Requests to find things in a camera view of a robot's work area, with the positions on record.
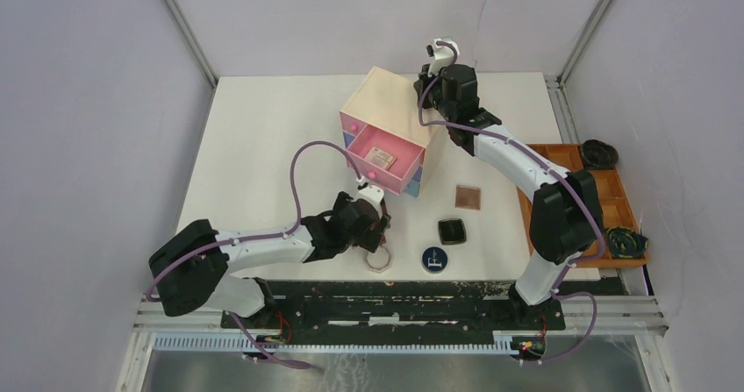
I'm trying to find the colourful eyeshadow palette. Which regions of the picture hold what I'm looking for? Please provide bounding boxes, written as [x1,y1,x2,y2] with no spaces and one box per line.
[364,146,397,170]

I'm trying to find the pink drawer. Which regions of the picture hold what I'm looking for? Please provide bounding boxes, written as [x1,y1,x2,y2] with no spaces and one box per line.
[343,125,425,196]

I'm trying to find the pastel wooden drawer chest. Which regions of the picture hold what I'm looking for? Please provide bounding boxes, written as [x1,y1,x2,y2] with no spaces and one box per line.
[340,67,447,197]

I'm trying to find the brown square blush compact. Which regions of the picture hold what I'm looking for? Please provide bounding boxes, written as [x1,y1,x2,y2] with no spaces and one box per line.
[454,185,482,210]

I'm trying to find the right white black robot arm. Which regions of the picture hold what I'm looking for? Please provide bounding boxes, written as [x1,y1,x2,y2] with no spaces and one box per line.
[414,64,606,329]

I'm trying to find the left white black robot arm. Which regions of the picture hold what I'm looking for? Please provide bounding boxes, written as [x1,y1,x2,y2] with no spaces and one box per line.
[148,185,390,328]

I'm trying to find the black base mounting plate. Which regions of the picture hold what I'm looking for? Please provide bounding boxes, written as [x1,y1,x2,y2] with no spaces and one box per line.
[219,276,629,347]

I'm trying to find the round dark blue jar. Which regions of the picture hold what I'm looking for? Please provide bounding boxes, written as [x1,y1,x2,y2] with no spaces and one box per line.
[420,246,449,274]

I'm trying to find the black square compact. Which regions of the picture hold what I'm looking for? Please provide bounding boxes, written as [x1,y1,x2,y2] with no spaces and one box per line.
[437,218,467,246]

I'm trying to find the black coiled band top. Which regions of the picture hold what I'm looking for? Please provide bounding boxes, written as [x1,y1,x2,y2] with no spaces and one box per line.
[578,139,619,170]

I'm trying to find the orange wooden compartment tray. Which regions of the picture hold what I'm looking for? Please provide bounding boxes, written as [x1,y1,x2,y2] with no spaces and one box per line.
[530,144,647,268]

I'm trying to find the green yellow coiled band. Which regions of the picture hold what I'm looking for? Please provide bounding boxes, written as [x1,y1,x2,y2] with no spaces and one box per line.
[605,226,649,260]

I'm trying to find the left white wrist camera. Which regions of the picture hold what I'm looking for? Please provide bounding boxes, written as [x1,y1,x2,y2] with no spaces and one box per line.
[354,183,384,219]

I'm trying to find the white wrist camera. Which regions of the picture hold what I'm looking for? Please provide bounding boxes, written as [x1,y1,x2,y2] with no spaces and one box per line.
[354,183,384,219]
[426,37,460,76]

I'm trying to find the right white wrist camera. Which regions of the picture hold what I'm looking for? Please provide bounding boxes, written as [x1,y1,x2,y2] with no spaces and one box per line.
[426,37,460,76]

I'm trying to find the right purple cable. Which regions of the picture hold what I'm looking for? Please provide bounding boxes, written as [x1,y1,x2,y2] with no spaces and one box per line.
[416,39,607,366]

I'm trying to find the purple cable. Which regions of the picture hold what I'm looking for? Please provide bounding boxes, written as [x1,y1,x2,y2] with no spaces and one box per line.
[416,39,607,366]
[145,140,373,371]

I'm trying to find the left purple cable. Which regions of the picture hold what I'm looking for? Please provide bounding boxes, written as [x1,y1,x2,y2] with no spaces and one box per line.
[145,140,373,371]

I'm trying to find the white slotted cable duct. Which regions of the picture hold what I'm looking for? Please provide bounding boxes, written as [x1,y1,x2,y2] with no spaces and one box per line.
[152,330,547,357]

